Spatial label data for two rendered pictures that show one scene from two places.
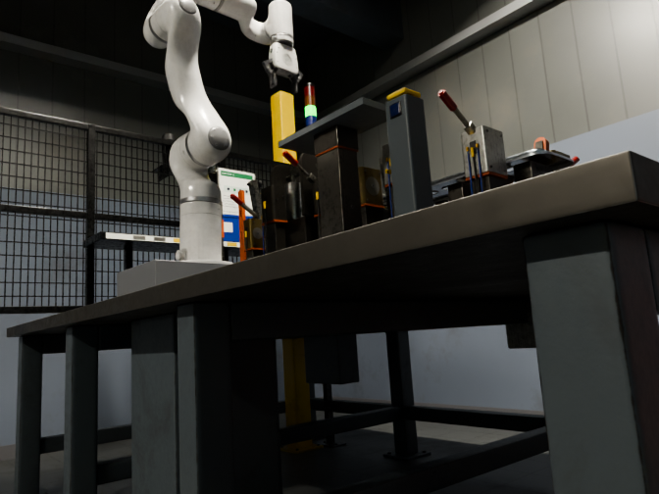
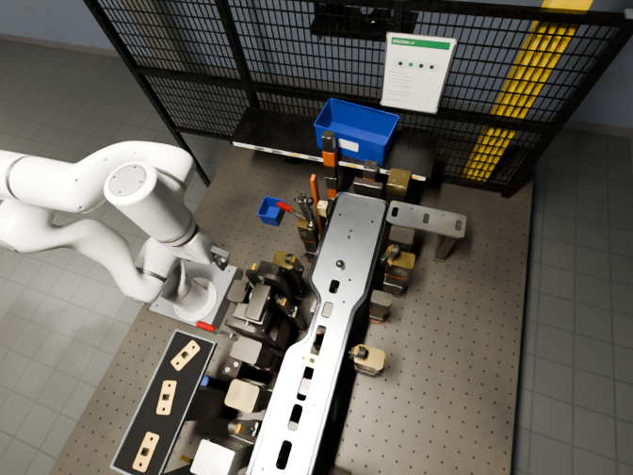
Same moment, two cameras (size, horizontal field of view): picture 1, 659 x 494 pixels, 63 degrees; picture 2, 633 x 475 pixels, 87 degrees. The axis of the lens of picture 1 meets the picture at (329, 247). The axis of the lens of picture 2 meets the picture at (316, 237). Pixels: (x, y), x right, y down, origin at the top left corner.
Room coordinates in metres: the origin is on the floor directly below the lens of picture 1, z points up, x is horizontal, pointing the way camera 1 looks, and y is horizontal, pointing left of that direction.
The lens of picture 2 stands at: (1.89, -0.31, 2.16)
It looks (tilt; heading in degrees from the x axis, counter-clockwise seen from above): 63 degrees down; 69
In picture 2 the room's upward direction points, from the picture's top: 12 degrees counter-clockwise
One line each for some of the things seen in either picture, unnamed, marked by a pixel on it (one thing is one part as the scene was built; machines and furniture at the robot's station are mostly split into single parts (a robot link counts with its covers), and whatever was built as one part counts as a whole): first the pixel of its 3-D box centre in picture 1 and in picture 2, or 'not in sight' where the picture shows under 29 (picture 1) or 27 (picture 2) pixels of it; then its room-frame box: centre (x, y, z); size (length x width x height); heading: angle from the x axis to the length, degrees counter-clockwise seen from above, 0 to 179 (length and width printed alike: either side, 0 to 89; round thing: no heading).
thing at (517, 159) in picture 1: (372, 212); (312, 368); (1.84, -0.16, 1.00); 1.38 x 0.22 x 0.02; 41
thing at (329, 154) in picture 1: (340, 209); (201, 401); (1.46, -0.04, 0.92); 0.10 x 0.08 x 0.45; 41
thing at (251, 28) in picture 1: (248, 17); (107, 177); (1.72, 0.23, 1.69); 0.30 x 0.16 x 0.09; 133
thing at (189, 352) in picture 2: not in sight; (185, 354); (1.55, 0.05, 1.17); 0.08 x 0.04 x 0.01; 17
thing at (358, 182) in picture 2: not in sight; (366, 202); (2.41, 0.34, 0.85); 0.12 x 0.03 x 0.30; 131
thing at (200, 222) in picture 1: (200, 236); (186, 293); (1.55, 0.37, 0.89); 0.19 x 0.19 x 0.18
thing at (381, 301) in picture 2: not in sight; (381, 309); (2.18, -0.10, 0.84); 0.10 x 0.05 x 0.29; 131
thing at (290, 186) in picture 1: (303, 227); (268, 318); (1.79, 0.08, 0.95); 0.18 x 0.13 x 0.49; 41
